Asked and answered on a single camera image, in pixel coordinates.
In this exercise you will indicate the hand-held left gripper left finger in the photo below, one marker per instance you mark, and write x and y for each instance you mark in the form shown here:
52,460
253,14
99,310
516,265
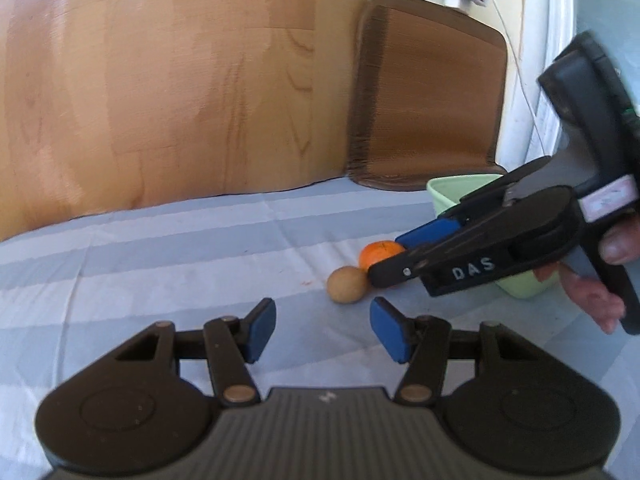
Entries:
260,332

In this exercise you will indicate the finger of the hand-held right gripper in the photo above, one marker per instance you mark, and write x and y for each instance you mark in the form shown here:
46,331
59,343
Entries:
395,270
425,232

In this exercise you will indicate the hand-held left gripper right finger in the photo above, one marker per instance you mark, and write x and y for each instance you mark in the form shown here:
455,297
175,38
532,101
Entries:
387,330

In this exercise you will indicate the mandarin orange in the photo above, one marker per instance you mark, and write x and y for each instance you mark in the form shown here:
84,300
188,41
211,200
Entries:
380,255

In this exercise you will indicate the light green plastic basin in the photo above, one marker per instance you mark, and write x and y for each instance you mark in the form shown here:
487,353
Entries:
445,195

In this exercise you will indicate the brown kiwi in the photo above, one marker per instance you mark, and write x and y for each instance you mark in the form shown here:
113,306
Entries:
346,285

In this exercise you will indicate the person's right hand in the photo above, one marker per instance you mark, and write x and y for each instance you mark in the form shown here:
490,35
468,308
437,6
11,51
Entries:
622,245

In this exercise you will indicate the striped bedsheet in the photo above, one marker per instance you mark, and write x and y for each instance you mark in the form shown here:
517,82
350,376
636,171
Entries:
150,270

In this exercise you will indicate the brown woven seat cushion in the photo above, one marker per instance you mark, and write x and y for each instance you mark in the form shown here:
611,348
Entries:
430,90

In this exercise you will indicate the wooden headboard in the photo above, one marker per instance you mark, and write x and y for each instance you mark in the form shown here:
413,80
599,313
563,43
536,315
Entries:
175,85

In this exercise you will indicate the white window frame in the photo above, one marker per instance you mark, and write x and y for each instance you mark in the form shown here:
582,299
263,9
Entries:
560,10

